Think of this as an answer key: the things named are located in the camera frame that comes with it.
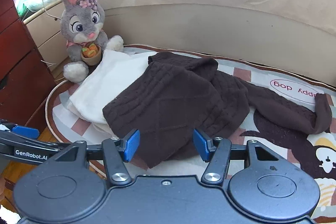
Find dark brown knit sweater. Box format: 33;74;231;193
102;51;332;169

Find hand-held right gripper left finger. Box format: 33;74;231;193
54;129;141;187

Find white cable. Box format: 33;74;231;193
39;59;67;84

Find grey plush rabbit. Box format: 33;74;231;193
55;0;124;83

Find red wooden cabinet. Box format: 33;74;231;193
0;0;57;135

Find beige bed frame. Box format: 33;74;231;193
101;2;336;85

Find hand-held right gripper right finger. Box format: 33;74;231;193
193;128;280;186

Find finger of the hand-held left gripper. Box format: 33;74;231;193
0;132;87;165
0;119;40;139

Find white folded cloth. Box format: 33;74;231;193
67;49;153;135

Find printed checkered mat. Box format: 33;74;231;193
45;43;336;224

